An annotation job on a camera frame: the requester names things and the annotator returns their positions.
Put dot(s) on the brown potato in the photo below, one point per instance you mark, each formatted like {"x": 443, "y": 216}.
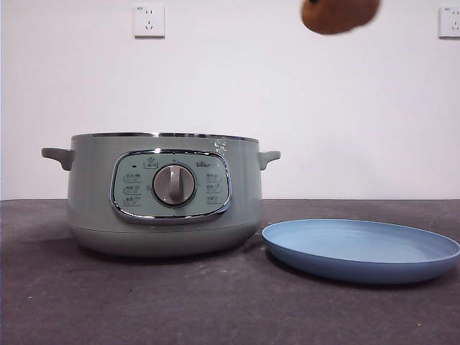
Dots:
{"x": 341, "y": 16}

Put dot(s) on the pale green electric steamer pot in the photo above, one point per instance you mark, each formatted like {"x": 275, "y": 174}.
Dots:
{"x": 93, "y": 187}

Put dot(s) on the blue round plate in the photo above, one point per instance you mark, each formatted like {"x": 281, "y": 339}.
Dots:
{"x": 359, "y": 248}

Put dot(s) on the white wall socket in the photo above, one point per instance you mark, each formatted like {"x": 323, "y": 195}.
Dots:
{"x": 451, "y": 22}
{"x": 150, "y": 21}

